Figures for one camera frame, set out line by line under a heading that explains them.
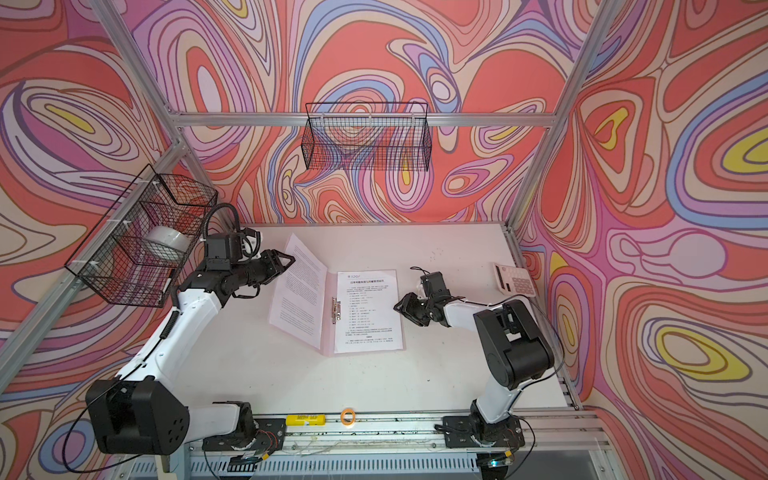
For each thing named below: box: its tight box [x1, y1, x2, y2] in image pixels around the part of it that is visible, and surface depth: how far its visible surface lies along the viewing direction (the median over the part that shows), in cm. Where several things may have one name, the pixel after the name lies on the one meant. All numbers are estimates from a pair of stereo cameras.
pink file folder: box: [321, 269, 406, 357], surface depth 93 cm
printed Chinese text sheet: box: [334, 269, 403, 354], surface depth 96 cm
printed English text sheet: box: [269, 233, 328, 350], surface depth 87 cm
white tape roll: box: [146, 226, 191, 252], surface depth 75 cm
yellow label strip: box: [285, 414, 327, 426], surface depth 76 cm
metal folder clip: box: [331, 296, 342, 325], surface depth 98 cm
